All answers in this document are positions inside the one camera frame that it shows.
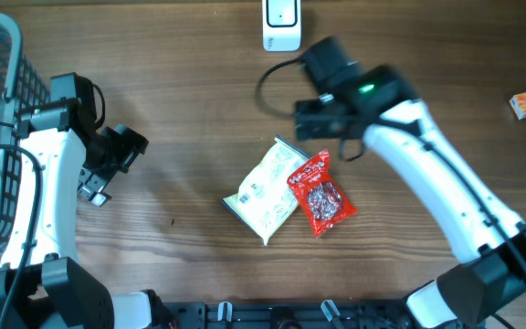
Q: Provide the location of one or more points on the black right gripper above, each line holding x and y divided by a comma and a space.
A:
308, 122

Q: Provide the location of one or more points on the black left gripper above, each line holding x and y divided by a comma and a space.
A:
128, 143

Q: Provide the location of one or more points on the red snack packet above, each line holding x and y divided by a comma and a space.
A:
320, 198

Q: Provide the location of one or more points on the yellow snack bag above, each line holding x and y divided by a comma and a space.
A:
264, 201

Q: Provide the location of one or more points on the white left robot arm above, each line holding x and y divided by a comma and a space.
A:
53, 150

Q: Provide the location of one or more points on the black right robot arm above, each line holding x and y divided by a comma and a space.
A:
382, 110

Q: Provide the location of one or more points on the white barcode scanner box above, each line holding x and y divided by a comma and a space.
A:
281, 25

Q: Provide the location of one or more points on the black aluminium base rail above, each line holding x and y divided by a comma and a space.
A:
365, 314

